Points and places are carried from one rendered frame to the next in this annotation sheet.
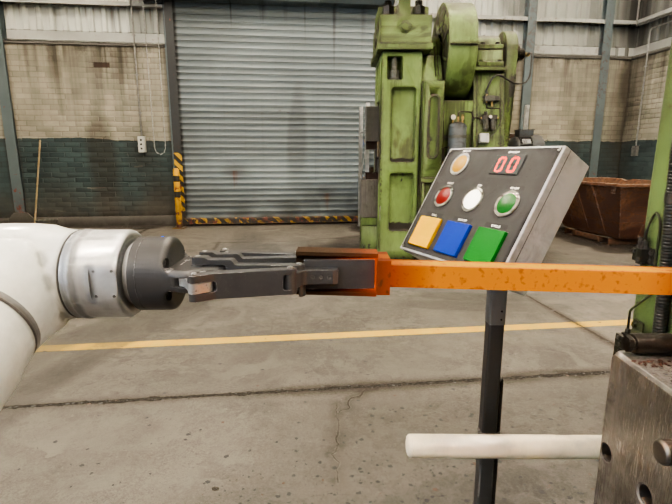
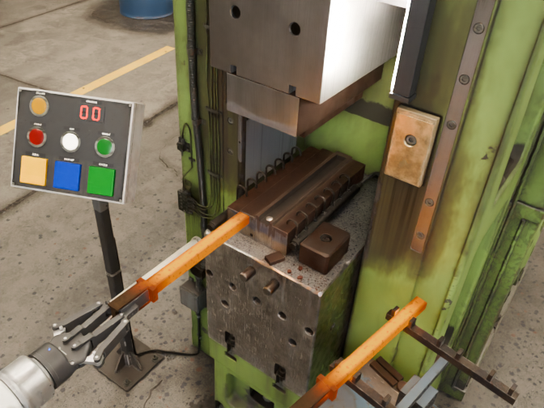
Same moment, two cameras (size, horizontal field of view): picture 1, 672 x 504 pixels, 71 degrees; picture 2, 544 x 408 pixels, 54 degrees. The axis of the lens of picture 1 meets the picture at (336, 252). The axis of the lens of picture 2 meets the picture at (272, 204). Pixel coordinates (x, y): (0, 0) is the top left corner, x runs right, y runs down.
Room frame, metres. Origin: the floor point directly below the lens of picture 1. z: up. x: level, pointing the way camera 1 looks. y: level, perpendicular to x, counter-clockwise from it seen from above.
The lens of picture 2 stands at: (-0.15, 0.44, 1.86)
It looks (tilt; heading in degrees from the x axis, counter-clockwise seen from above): 37 degrees down; 303
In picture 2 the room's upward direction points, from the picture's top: 3 degrees clockwise
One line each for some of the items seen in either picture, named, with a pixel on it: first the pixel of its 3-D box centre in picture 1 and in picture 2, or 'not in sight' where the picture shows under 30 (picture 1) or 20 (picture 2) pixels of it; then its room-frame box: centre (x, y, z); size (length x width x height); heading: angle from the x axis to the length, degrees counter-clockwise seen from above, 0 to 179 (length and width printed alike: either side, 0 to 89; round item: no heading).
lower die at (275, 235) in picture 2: not in sight; (299, 192); (0.48, -0.65, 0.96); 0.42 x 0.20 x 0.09; 89
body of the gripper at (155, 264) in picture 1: (185, 272); (63, 354); (0.46, 0.15, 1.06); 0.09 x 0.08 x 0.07; 90
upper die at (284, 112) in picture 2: not in sight; (311, 75); (0.48, -0.65, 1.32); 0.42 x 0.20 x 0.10; 89
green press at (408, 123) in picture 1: (450, 134); not in sight; (5.79, -1.37, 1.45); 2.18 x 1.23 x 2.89; 97
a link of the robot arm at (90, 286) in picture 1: (113, 273); (26, 384); (0.46, 0.23, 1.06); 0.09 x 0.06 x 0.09; 0
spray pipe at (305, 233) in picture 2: not in sight; (327, 214); (0.36, -0.62, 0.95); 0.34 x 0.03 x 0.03; 89
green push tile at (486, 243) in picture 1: (485, 247); (101, 180); (0.90, -0.29, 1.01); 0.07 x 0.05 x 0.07; 24
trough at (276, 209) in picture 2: not in sight; (308, 185); (0.45, -0.65, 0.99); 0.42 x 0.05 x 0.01; 89
